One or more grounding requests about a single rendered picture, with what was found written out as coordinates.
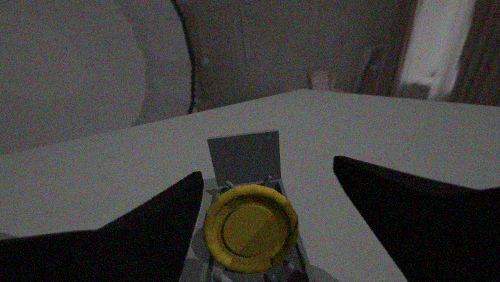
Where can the olive-gold round plate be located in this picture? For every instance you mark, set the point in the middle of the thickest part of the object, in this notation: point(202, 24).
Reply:
point(250, 229)

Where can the dark grey dish rack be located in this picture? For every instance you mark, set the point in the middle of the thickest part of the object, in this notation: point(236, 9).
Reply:
point(244, 159)

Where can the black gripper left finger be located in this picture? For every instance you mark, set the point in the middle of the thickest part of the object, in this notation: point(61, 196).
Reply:
point(148, 244)

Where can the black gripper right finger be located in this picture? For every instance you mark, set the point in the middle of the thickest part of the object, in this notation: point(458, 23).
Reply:
point(433, 231)

